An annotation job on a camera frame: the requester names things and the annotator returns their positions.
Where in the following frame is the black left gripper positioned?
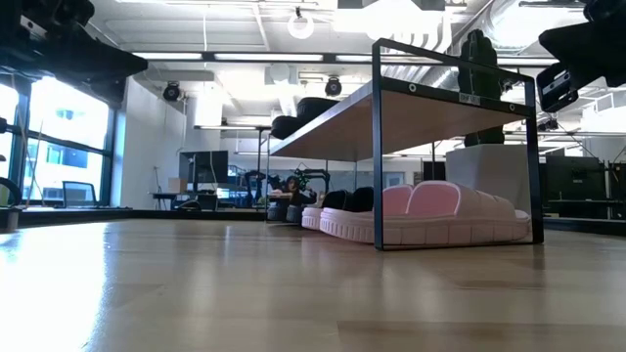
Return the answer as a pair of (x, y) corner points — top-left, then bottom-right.
(63, 41), (149, 107)

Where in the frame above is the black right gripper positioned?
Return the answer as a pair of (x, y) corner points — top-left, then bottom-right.
(536, 22), (607, 113)

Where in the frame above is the black rubber slide sandal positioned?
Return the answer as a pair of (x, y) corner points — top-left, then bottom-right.
(286, 187), (376, 224)
(267, 189), (351, 222)
(270, 115), (305, 141)
(296, 96), (341, 123)

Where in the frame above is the large glass window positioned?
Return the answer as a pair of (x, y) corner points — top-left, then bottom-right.
(0, 72), (113, 206)

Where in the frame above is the green cactus plant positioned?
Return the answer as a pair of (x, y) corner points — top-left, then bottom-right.
(457, 27), (506, 147)

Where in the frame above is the wide black monitor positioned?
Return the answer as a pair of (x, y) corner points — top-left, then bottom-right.
(545, 155), (607, 201)

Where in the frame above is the dark chair by window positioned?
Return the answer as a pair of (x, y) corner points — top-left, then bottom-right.
(61, 180), (98, 209)

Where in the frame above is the white hexagonal planter pot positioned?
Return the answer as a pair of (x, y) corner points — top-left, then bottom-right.
(445, 144), (534, 216)

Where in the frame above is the black computer monitor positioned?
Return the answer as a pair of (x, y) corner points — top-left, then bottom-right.
(178, 150), (230, 185)

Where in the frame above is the black curved stand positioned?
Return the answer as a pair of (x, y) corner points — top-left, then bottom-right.
(0, 175), (25, 232)

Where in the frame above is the person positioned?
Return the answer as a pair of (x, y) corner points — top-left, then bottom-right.
(285, 175), (318, 206)

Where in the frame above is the black aluminium rig frame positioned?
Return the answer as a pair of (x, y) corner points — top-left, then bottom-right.
(0, 207), (626, 237)

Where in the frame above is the wooden shelf black metal frame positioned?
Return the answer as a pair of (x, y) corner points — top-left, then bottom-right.
(266, 37), (545, 251)

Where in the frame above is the white ring ceiling lamp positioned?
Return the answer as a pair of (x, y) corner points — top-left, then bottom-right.
(287, 12), (315, 40)

